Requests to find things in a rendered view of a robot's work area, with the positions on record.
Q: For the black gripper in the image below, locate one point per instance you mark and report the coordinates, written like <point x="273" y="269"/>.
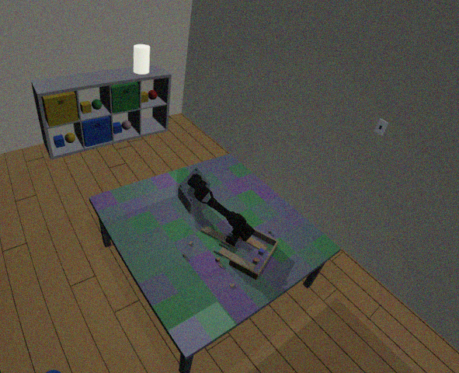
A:
<point x="234" y="239"/>

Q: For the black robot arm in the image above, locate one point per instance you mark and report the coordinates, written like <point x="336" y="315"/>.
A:
<point x="235" y="220"/>

